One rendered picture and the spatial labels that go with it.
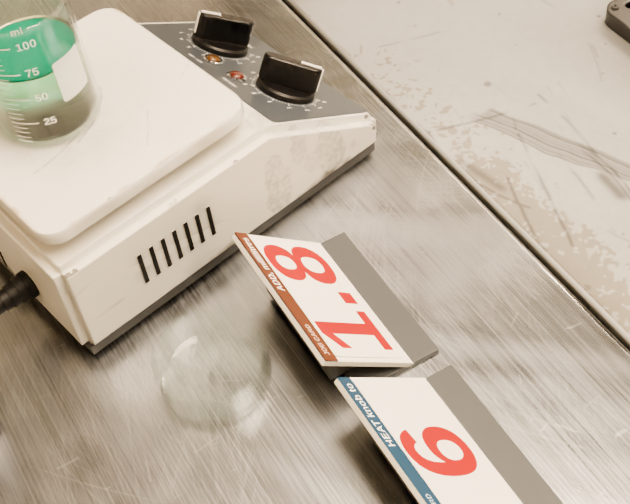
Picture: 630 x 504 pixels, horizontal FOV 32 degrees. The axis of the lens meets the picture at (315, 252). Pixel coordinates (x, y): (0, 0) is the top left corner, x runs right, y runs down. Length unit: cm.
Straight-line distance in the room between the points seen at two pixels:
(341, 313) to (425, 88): 19
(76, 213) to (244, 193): 9
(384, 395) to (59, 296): 16
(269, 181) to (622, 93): 22
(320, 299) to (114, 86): 15
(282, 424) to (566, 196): 20
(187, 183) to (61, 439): 13
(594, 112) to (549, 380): 18
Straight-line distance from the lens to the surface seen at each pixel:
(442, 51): 69
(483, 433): 51
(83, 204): 51
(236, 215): 56
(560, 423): 52
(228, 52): 62
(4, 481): 54
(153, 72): 56
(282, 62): 59
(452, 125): 64
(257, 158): 55
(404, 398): 50
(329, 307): 53
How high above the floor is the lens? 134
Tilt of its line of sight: 50 degrees down
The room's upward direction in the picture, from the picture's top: 8 degrees counter-clockwise
